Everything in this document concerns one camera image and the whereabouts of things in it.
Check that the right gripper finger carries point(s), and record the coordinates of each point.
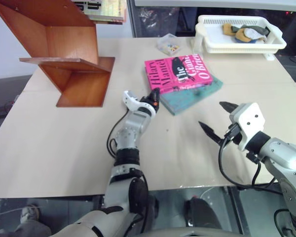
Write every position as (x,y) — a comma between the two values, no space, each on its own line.
(210,132)
(228,106)

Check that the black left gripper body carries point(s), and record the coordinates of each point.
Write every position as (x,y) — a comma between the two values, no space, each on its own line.
(151,102)

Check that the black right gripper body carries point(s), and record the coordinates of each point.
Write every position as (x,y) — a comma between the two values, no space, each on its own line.
(230,138)

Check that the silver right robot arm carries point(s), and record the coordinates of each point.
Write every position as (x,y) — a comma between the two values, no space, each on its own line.
(286,155)

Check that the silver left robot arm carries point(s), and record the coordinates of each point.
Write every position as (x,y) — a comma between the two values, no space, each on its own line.
(130,128)

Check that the pink Hilary Mantel book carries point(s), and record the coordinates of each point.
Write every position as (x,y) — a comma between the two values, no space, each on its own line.
(177,71)

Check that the teal hardcover book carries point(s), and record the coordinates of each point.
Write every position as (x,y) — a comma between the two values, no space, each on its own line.
(187,98)

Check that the book with brown cover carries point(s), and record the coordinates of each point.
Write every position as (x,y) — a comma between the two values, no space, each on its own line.
(111,20)

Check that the zigzag wooden bookshelf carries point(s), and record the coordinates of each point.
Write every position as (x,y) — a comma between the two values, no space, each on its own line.
(71,44)

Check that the yellow book with black print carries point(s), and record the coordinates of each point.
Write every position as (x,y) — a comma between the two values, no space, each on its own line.
(98,6)

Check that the small clear plastic box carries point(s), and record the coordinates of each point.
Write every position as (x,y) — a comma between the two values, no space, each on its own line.
(169,44)

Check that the white plastic basket tray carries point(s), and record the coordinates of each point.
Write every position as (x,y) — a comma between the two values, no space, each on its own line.
(217,45)

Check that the yellow and white cloth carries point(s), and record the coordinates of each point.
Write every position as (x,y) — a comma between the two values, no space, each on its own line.
(243,35)

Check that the blue and white cloth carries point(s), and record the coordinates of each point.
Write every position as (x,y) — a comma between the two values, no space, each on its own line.
(259,39)

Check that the dark rounded block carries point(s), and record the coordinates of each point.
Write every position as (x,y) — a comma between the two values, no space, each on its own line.
(202,214)

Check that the grey-green cloth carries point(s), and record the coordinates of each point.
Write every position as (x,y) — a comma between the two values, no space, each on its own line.
(257,29)

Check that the grey robot torso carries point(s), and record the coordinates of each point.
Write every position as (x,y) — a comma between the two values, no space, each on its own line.
(187,233)

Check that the white ledge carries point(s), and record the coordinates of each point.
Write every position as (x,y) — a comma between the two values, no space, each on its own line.
(212,3)

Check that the grey sneaker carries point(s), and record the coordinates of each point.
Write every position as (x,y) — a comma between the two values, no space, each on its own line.
(29,213)

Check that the grey trouser leg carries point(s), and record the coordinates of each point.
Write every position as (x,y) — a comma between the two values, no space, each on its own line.
(32,228)

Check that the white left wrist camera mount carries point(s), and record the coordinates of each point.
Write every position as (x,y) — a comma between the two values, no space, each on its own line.
(133,102)

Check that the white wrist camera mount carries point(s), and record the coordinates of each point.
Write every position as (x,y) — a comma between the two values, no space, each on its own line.
(250,118)
(133,102)

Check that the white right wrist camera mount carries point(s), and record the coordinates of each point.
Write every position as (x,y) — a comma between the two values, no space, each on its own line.
(250,118)

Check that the grey partition post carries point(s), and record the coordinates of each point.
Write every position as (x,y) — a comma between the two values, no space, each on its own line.
(132,17)

